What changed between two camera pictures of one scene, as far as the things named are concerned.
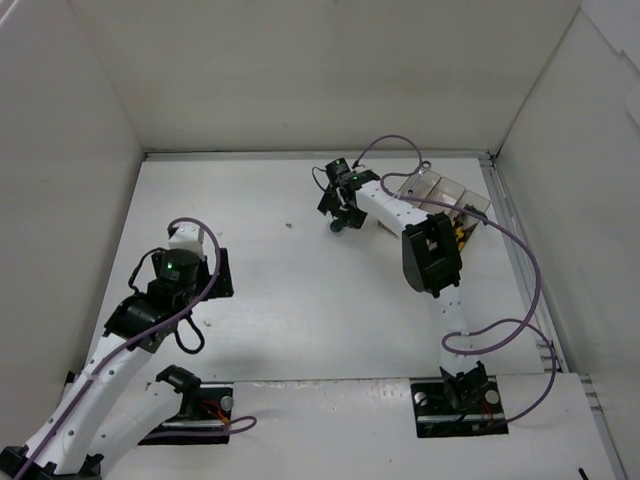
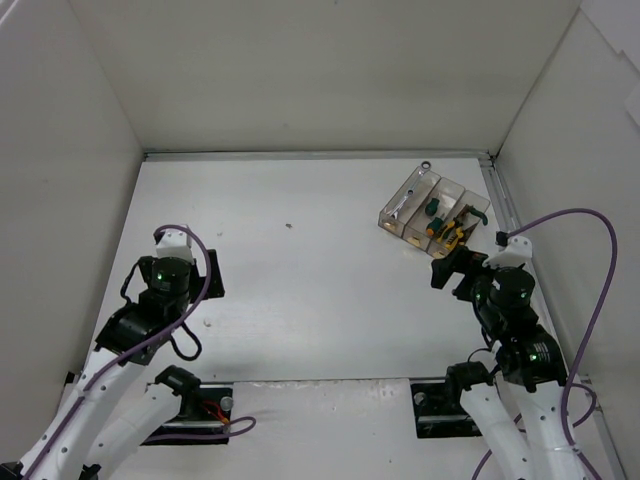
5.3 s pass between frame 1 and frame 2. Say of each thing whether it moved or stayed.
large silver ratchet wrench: stayed
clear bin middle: stayed
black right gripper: moved
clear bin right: stayed
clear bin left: stayed
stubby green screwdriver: moved
